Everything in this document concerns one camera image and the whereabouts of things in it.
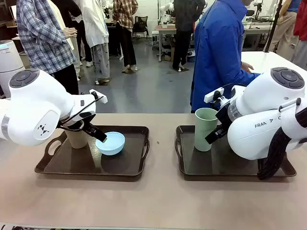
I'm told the person in black clothes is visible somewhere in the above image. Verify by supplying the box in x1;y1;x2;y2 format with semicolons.
171;0;207;72

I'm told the background workbench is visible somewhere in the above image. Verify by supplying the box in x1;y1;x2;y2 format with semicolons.
153;23;178;63

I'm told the black office chair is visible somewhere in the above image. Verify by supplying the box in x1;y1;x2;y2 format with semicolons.
132;15;149;39

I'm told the person in red plaid shirt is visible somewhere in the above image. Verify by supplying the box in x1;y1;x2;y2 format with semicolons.
112;0;139;73

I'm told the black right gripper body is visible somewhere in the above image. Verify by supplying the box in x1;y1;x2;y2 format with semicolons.
214;101;232;132

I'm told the light blue bowl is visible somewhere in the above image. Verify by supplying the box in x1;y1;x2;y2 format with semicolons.
95;131;126;157

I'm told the tall beige cup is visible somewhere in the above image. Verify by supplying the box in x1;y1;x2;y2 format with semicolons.
64;121;90;150

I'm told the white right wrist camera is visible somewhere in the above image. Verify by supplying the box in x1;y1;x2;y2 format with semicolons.
204;88;225;104

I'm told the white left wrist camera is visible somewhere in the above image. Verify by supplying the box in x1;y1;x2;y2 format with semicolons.
89;90;108;104

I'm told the person in tan trousers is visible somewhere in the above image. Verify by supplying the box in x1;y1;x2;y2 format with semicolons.
268;0;300;53

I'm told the person's right hand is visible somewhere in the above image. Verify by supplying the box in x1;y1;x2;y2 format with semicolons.
240;61;254;73

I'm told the person in blue shirt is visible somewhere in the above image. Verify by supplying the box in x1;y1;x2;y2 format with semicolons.
190;0;261;114

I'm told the black stand pole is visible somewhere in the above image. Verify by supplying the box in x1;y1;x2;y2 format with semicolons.
262;0;284;53

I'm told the tall green cup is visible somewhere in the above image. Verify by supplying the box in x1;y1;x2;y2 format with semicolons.
194;107;219;152

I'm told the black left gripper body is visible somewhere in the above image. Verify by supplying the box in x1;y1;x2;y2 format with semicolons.
59;111;97;132

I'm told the person in red top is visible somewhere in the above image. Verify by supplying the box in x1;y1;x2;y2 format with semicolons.
291;0;307;70

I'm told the dark brown serving tray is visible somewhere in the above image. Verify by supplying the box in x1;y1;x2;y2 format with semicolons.
34;125;150;177
175;125;297;178

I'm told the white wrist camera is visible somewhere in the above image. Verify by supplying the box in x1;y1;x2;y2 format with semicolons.
89;90;108;104
204;88;225;104

